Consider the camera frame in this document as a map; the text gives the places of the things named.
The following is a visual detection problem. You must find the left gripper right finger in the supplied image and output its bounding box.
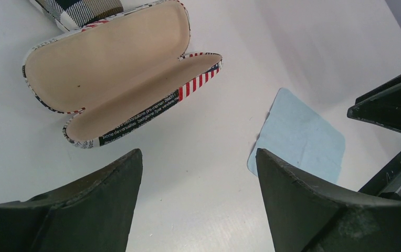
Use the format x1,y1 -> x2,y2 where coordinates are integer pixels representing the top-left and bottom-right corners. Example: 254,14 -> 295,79
256,149 -> 401,251

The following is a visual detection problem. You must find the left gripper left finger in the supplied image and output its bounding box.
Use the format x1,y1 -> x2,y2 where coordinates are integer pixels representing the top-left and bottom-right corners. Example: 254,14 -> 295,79
0,149 -> 143,251

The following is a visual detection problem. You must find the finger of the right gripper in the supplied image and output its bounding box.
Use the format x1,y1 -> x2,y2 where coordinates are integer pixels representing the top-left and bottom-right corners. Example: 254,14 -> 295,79
347,75 -> 401,133

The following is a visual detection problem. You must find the flag print glasses case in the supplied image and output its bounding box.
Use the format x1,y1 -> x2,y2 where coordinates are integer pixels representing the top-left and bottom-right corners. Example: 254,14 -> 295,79
22,1 -> 223,149

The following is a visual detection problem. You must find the brown striped glasses case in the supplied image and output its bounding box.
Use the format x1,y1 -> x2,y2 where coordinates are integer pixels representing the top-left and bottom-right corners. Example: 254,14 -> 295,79
30,0 -> 124,32

